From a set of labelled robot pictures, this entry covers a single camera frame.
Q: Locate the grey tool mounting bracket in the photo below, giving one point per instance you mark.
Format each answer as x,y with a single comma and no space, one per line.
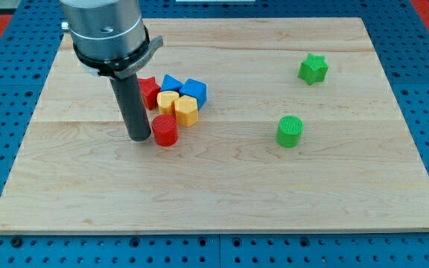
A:
112,49

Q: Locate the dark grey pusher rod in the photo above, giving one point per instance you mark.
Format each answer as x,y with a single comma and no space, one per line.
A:
128,95

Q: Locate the red cylinder block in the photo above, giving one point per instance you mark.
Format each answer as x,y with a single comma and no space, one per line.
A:
165,130

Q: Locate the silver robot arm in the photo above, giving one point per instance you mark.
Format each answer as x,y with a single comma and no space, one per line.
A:
88,12

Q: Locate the red star block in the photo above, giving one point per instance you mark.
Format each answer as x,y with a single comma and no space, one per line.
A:
149,90

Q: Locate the green star block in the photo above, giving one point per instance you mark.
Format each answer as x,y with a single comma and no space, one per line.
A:
313,69

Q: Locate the yellow heart block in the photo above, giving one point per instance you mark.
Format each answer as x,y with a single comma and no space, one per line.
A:
165,101

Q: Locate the blue triangle block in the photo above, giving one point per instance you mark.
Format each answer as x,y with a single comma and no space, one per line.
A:
170,83

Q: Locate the yellow hexagon block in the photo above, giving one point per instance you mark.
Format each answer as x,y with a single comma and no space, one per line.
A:
186,111

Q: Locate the blue cube block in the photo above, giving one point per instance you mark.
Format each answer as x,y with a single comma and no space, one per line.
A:
195,89

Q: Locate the green cylinder block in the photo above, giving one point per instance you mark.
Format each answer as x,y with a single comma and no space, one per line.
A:
289,131

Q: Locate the light wooden board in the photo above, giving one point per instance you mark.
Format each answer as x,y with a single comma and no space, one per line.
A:
355,169

